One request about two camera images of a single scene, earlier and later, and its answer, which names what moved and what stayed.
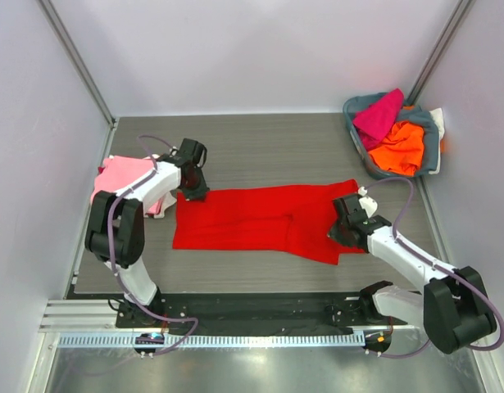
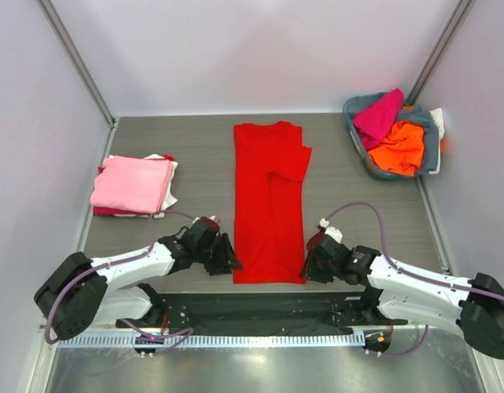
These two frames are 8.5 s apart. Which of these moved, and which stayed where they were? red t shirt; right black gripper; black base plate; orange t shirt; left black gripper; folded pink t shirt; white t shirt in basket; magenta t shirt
Moved: right black gripper; left black gripper; red t shirt
Stayed: white t shirt in basket; magenta t shirt; orange t shirt; black base plate; folded pink t shirt
